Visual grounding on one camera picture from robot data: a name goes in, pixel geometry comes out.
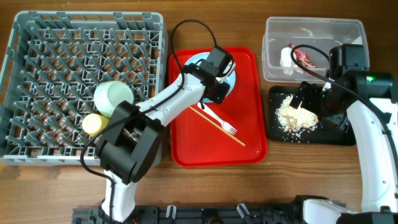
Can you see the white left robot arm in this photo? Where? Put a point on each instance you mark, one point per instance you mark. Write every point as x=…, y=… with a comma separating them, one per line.
x=128, y=146

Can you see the large light blue plate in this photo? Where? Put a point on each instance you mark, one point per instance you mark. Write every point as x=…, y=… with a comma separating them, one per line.
x=230, y=80

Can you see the rice food scraps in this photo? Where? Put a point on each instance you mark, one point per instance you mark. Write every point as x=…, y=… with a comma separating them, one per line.
x=293, y=121

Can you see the red snack wrapper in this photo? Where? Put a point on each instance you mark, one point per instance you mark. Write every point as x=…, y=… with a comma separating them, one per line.
x=301, y=57

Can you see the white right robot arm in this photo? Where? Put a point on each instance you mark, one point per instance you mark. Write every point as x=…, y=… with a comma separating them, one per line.
x=369, y=101

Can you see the black waste tray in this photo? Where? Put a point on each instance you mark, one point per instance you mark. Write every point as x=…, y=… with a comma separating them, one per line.
x=320, y=134

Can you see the white plastic fork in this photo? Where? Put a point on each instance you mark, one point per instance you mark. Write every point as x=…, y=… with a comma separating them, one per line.
x=225, y=125

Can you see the red plastic tray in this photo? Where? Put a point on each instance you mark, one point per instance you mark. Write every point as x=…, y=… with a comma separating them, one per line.
x=197, y=143

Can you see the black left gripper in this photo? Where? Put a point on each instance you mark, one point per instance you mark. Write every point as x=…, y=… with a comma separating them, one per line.
x=219, y=96

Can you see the grey dishwasher rack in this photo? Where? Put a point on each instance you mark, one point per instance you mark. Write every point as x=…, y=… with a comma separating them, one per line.
x=53, y=64

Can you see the yellow plastic cup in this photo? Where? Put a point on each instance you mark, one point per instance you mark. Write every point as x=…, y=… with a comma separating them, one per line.
x=93, y=123

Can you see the green saucer bowl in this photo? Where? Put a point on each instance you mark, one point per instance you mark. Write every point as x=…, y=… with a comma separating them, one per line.
x=109, y=94

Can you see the clear plastic bin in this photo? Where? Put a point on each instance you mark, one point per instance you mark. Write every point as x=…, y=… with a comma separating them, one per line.
x=322, y=33

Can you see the wooden chopstick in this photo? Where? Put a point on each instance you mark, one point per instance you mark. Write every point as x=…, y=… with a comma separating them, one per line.
x=219, y=127

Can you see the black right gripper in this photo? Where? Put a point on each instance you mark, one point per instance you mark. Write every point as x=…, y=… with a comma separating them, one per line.
x=313, y=90

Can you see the crumpled white napkin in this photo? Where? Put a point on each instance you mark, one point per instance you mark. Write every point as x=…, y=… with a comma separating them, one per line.
x=286, y=60

